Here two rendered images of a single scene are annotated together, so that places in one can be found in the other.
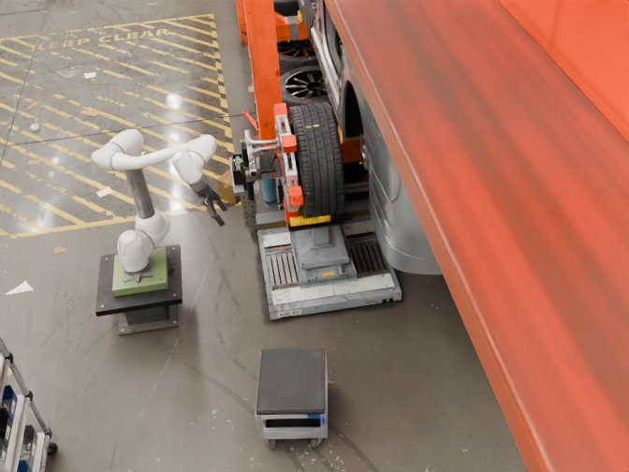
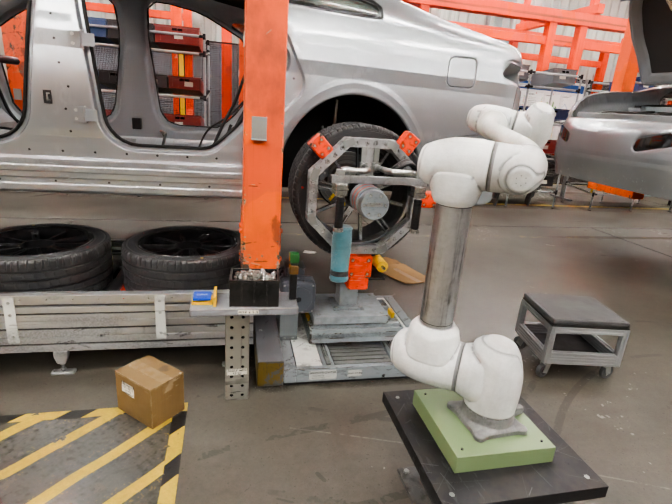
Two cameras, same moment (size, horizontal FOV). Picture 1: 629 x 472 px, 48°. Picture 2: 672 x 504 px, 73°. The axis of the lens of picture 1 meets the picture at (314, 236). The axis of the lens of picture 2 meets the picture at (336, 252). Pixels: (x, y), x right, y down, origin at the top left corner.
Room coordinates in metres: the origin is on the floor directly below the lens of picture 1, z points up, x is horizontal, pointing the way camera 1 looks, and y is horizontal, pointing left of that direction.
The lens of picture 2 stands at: (3.78, 2.22, 1.25)
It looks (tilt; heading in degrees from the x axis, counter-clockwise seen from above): 18 degrees down; 263
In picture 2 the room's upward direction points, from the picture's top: 4 degrees clockwise
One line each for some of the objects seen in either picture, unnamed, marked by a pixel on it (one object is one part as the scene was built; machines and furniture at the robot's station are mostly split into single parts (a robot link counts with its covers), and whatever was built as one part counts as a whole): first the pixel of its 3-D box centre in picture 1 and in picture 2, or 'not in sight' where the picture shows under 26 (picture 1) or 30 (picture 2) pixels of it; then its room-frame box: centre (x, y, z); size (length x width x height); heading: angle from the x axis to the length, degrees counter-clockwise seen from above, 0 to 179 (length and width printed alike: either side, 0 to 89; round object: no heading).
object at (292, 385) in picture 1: (294, 397); (566, 334); (2.26, 0.16, 0.17); 0.43 x 0.36 x 0.34; 177
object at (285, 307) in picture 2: (243, 174); (244, 303); (3.94, 0.45, 0.44); 0.43 x 0.17 x 0.03; 6
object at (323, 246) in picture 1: (319, 228); (346, 287); (3.44, -0.04, 0.32); 0.40 x 0.30 x 0.28; 6
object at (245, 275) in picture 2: (242, 168); (254, 285); (3.90, 0.45, 0.52); 0.20 x 0.14 x 0.13; 3
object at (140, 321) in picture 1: (144, 293); (474, 471); (3.14, 1.08, 0.15); 0.50 x 0.50 x 0.30; 7
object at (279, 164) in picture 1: (274, 166); (368, 200); (3.41, 0.20, 0.85); 0.21 x 0.14 x 0.14; 96
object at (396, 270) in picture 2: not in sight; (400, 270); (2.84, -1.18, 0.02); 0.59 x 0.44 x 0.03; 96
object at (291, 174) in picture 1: (286, 164); (364, 197); (3.42, 0.13, 0.85); 0.54 x 0.07 x 0.54; 6
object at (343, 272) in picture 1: (321, 254); (349, 319); (3.41, -0.04, 0.13); 0.50 x 0.36 x 0.10; 6
